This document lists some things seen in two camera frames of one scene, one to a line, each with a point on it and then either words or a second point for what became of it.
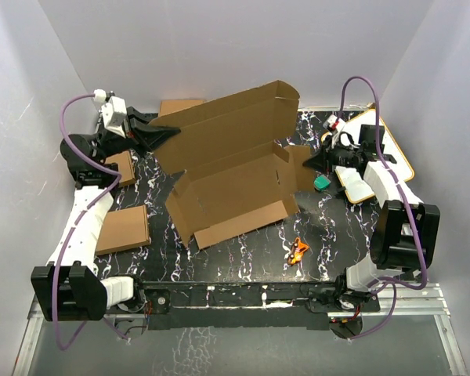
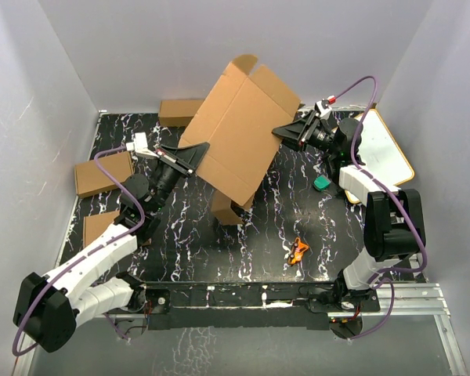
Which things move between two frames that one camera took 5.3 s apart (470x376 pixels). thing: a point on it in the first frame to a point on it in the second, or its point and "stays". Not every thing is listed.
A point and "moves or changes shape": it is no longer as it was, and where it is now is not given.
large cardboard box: (240, 172) moves or changes shape
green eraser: (321, 182) stays
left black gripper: (152, 135) to (183, 161)
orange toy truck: (298, 249) stays
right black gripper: (324, 160) to (301, 131)
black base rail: (256, 305) stays
